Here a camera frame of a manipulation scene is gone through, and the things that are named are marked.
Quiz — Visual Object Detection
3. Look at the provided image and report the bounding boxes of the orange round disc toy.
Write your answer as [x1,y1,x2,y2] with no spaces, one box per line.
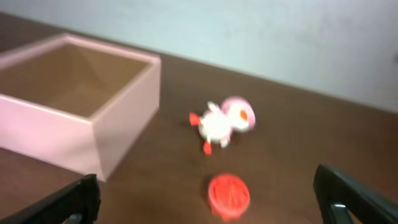
[207,173,251,222]

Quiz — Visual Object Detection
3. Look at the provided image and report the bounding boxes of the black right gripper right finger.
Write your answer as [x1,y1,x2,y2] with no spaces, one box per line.
[313,164,397,224]

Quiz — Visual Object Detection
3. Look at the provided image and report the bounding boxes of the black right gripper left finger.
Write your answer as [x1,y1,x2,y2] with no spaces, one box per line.
[1,174,101,224]

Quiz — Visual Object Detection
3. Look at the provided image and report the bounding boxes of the pink square wooden box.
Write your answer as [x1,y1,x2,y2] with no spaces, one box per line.
[1,34,161,181]

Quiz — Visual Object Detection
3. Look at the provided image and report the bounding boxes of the white duck toy pink hat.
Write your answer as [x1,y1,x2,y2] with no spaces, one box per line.
[189,96,256,155]

